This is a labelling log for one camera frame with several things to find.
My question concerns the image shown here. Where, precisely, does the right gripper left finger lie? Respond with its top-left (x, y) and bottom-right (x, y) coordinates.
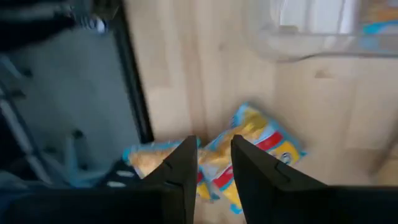
top-left (6, 135), bottom-right (198, 224)

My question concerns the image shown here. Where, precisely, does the clear plastic bin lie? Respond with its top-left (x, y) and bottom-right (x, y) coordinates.
top-left (245, 0), bottom-right (398, 63)

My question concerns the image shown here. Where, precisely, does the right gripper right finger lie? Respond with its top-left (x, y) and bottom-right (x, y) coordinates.
top-left (231, 134), bottom-right (398, 224)

